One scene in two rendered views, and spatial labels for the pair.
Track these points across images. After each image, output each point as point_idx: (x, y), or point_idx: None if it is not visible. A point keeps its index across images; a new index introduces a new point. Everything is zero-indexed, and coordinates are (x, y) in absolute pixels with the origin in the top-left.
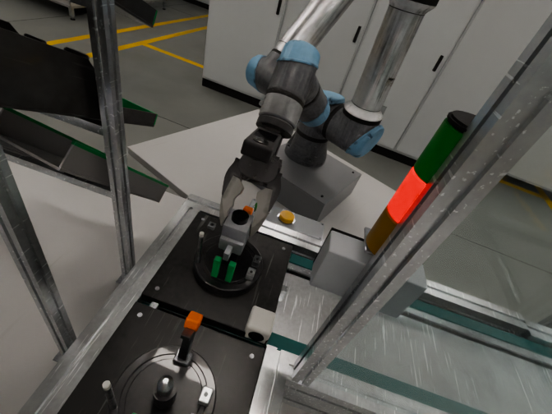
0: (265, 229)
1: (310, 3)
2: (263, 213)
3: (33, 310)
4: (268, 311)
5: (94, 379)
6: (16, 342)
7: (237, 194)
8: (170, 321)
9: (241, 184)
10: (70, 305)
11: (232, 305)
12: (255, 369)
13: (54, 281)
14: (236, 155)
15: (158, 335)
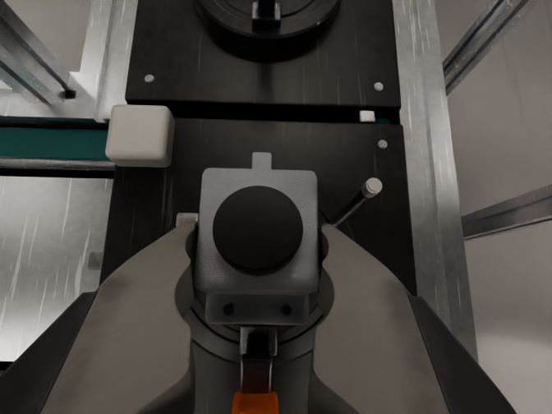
0: None
1: None
2: (131, 270)
3: (517, 135)
4: (124, 151)
5: None
6: (495, 95)
7: (327, 319)
8: (320, 92)
9: (343, 389)
10: (481, 158)
11: (214, 161)
12: (138, 61)
13: (537, 186)
14: None
15: (327, 64)
